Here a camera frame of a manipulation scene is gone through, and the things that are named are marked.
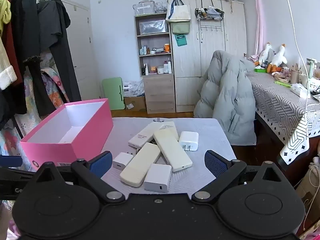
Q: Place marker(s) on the long cream remote control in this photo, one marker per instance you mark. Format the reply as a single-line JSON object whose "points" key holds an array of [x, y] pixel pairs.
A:
{"points": [[140, 165]]}

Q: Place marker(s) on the white blue tissue package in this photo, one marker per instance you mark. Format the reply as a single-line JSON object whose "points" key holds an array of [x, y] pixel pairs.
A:
{"points": [[133, 87]]}

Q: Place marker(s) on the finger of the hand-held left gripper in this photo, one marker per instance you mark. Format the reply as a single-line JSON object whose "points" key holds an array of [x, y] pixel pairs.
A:
{"points": [[10, 161]]}

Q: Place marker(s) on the floral quilt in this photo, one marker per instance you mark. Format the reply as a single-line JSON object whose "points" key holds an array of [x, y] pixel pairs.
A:
{"points": [[53, 85]]}

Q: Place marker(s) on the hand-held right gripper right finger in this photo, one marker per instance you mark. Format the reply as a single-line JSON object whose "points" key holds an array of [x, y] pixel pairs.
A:
{"points": [[214, 166]]}

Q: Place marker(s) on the clear plastic storage box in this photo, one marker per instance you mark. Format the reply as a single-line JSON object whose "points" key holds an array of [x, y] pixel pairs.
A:
{"points": [[143, 7]]}

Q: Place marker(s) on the white tote bag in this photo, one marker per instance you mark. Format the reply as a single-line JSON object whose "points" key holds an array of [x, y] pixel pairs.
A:
{"points": [[178, 12]]}

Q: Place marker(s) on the dark grey t-shirt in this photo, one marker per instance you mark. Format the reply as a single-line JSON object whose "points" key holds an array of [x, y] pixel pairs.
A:
{"points": [[48, 22]]}

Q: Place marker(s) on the teal pouch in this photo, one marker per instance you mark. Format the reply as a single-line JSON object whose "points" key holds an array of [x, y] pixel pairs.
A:
{"points": [[180, 40]]}

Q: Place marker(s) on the light wooden bookshelf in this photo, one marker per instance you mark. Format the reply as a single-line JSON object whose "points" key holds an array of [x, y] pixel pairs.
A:
{"points": [[160, 92]]}

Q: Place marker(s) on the light wooden wardrobe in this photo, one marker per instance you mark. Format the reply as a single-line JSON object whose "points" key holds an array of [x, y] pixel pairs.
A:
{"points": [[212, 55]]}

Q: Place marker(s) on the dark grey long coat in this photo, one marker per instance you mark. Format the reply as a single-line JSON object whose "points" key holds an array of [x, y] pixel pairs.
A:
{"points": [[65, 62]]}

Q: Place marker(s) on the white quilted table cover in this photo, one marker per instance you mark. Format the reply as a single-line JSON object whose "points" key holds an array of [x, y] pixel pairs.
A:
{"points": [[207, 135]]}

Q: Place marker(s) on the white remote control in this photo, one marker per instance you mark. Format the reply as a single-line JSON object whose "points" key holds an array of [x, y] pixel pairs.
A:
{"points": [[142, 136]]}

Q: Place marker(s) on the yellow garment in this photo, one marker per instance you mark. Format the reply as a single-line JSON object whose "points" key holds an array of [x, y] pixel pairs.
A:
{"points": [[5, 12]]}

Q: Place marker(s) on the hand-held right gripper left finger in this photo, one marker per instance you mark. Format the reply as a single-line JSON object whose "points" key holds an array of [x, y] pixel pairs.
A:
{"points": [[101, 164]]}

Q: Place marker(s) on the pink curtain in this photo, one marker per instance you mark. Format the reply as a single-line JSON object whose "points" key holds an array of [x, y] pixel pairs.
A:
{"points": [[259, 20]]}

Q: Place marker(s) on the small white charger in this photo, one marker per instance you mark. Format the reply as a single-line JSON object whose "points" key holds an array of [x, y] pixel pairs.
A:
{"points": [[122, 160]]}

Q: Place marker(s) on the white fleece garment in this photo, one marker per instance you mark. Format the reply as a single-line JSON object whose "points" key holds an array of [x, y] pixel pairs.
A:
{"points": [[6, 72]]}

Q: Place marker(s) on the clear plastic bag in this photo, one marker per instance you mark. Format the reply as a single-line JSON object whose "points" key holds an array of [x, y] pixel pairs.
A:
{"points": [[153, 27]]}

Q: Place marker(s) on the orange bottle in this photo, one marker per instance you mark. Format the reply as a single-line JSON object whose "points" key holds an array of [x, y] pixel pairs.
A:
{"points": [[167, 48]]}

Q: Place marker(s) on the grey puffer jacket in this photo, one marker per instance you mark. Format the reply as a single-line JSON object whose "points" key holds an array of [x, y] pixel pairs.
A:
{"points": [[225, 95]]}

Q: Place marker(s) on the white tissue box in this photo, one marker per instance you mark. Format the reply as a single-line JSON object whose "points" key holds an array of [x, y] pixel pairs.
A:
{"points": [[300, 90]]}

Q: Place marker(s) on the wide cream remote control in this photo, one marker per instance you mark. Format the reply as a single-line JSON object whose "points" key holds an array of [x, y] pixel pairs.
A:
{"points": [[172, 150]]}

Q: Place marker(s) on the green folding table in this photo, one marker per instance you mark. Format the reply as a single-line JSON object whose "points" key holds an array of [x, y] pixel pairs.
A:
{"points": [[112, 92]]}

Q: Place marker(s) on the white jar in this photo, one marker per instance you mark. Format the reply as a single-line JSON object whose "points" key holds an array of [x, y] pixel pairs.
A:
{"points": [[160, 70]]}

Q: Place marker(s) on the white goose plush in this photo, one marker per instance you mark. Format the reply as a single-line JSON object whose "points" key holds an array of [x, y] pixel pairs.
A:
{"points": [[265, 55], [278, 58]]}

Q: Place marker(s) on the red garment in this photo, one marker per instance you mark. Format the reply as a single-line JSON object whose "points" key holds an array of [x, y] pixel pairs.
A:
{"points": [[12, 55]]}

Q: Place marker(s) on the small cardboard box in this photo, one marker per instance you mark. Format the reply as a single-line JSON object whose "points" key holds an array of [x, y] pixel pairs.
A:
{"points": [[135, 103]]}

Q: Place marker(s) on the green fabric bag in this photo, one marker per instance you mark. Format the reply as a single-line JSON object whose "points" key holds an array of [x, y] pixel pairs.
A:
{"points": [[180, 27]]}

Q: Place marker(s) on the white door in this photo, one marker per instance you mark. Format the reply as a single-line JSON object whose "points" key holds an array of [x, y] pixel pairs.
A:
{"points": [[82, 42]]}

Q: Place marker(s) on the patterned tablecloth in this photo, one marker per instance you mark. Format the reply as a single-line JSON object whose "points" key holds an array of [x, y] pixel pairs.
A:
{"points": [[275, 100]]}

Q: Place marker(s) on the white charger with prongs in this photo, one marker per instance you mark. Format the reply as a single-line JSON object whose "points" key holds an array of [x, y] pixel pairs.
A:
{"points": [[189, 140]]}

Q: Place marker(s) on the large white charger block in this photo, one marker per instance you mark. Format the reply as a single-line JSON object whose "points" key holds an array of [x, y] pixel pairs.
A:
{"points": [[157, 177]]}

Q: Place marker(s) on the short cream remote control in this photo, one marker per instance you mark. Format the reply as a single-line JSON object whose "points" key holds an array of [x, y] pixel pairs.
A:
{"points": [[171, 127]]}

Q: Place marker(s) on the white bottle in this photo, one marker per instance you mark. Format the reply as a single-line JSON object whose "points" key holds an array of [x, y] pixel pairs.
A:
{"points": [[169, 66]]}

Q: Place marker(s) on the black ruffled-cuff garment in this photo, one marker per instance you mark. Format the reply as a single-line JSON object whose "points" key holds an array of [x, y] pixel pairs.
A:
{"points": [[25, 30]]}

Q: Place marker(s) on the pink cardboard box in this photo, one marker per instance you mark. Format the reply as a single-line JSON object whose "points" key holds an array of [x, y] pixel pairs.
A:
{"points": [[92, 130]]}

